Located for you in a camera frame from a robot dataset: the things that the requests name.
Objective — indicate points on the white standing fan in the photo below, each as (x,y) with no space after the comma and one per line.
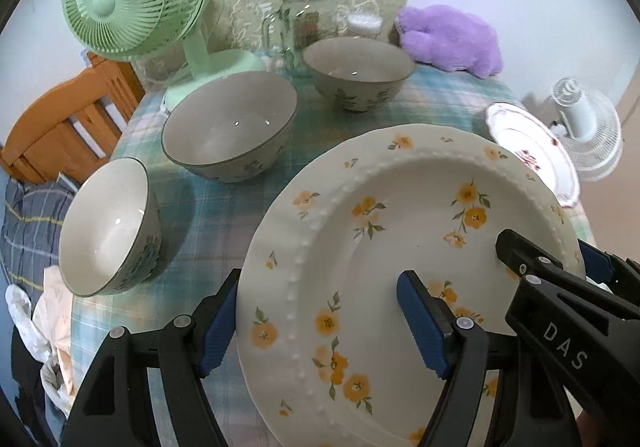
(585,127)

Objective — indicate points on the red patterned white plate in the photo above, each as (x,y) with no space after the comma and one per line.
(525,142)

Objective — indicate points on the green desk fan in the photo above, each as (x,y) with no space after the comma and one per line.
(105,2)

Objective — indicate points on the white crumpled cloth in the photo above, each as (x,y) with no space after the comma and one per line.
(50,322)

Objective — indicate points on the pastel plaid tablecloth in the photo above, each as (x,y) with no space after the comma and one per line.
(210,217)

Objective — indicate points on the blue plaid cloth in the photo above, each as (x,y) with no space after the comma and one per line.
(30,227)

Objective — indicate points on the purple plush toy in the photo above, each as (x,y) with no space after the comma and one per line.
(450,37)

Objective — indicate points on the small white lidded jar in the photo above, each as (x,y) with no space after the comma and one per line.
(365,22)

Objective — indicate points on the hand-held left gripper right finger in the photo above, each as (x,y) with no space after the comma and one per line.
(425,327)

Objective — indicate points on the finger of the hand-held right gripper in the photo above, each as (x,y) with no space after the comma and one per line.
(597,259)
(565,327)

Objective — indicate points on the glass mug jar with lid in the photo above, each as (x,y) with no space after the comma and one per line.
(305,17)

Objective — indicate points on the yellow floral white plate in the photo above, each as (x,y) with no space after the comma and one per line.
(375,237)

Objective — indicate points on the wooden chair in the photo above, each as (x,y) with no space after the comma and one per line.
(50,127)

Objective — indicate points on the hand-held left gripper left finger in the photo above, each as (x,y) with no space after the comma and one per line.
(217,327)

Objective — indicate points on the clear plastic container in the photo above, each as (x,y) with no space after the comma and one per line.
(160,72)

